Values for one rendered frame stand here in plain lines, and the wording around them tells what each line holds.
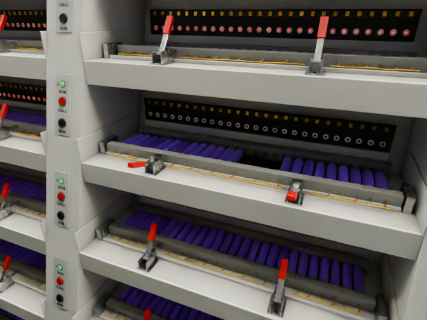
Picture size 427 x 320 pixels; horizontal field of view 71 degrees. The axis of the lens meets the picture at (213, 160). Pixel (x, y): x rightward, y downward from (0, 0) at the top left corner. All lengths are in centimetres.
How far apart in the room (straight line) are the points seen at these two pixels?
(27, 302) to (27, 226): 20
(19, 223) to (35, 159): 20
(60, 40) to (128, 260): 46
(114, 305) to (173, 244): 25
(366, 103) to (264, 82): 15
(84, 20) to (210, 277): 55
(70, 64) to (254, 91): 37
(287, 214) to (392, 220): 15
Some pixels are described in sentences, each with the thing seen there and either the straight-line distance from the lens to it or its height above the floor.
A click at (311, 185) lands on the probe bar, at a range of 54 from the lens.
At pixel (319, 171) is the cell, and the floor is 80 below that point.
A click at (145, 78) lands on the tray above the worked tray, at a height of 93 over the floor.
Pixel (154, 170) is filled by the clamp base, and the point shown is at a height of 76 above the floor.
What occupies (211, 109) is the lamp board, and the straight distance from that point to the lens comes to 68.
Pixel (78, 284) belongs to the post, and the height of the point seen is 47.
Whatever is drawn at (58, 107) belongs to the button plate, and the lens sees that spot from 70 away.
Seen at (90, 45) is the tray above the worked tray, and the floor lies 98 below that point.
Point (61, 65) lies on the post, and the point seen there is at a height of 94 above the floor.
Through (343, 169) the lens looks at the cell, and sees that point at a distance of 60.
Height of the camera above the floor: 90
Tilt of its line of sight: 11 degrees down
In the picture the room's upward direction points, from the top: 6 degrees clockwise
